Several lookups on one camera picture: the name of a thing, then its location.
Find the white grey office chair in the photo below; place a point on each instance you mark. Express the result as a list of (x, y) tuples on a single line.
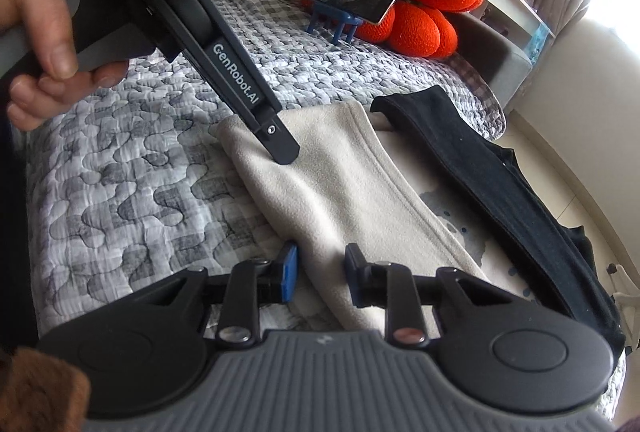
[(626, 296)]

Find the person's left hand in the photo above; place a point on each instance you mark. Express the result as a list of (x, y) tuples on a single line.
[(34, 100)]

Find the brown furry patch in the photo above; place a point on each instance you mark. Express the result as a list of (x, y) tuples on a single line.
[(42, 393)]

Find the blue stool phone stand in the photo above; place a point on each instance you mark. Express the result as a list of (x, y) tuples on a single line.
[(343, 22)]

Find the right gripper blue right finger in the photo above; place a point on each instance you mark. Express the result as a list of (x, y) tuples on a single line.
[(363, 278)]

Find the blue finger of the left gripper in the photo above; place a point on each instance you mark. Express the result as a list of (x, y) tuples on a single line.
[(275, 137)]

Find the cream black raglan sweatshirt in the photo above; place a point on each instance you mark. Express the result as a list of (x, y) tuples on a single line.
[(409, 181)]

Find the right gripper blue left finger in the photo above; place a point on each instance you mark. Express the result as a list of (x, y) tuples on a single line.
[(285, 279)]

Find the grey checked quilted bedcover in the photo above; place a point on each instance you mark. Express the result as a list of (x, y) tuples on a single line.
[(133, 184)]

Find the white desk with shelves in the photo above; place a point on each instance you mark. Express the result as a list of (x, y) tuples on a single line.
[(518, 22)]

